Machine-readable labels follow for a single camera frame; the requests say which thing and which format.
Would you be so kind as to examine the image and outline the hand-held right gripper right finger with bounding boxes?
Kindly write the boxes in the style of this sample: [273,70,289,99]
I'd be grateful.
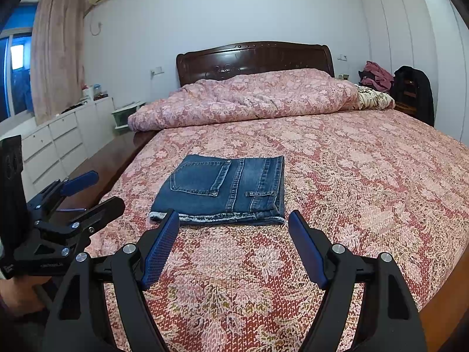
[288,210,427,352]

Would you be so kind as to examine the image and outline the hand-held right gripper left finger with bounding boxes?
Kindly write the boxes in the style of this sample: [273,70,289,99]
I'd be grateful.
[42,208,181,352]

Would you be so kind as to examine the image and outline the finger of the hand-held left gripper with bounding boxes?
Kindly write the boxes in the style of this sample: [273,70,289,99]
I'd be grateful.
[37,197,126,245]
[27,170,99,215]

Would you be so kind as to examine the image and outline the blue denim pants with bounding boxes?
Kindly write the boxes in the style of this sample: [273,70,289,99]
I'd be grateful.
[149,154,286,226]

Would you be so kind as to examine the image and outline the person's left forearm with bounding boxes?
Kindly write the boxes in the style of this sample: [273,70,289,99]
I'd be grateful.
[0,275,50,318]

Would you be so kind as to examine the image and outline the white drawer cabinet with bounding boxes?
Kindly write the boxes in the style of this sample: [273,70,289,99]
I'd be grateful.
[0,96,115,200]

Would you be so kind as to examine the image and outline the pink floral bedspread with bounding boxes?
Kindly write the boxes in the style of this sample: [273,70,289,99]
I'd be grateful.
[86,112,469,352]

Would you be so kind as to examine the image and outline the small green white stand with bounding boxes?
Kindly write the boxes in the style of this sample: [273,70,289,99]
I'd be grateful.
[111,101,146,131]

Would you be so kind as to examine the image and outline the pink curtain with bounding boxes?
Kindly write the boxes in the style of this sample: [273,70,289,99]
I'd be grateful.
[30,0,86,125]

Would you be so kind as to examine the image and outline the pink floral quilt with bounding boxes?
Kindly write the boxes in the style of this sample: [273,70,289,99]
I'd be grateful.
[128,69,361,133]

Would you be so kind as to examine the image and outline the cream floral pillow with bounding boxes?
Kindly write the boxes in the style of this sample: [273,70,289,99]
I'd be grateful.
[354,84,396,111]

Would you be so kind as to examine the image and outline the wooden chair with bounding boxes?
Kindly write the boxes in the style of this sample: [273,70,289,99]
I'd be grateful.
[394,77,418,116]

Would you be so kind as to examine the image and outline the pile of pink clothes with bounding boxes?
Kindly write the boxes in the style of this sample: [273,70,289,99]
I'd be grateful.
[358,60,395,92]

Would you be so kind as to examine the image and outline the black jacket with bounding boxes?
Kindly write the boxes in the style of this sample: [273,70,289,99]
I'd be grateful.
[390,65,435,127]

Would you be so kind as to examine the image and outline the dark wooden headboard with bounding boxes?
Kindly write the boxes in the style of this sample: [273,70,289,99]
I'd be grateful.
[176,41,335,89]

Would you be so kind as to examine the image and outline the white wardrobe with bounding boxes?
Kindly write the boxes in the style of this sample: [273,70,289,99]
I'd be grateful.
[359,0,469,143]

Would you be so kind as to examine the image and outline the dark wooden bed frame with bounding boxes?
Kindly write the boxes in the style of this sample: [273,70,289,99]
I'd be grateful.
[60,130,158,221]

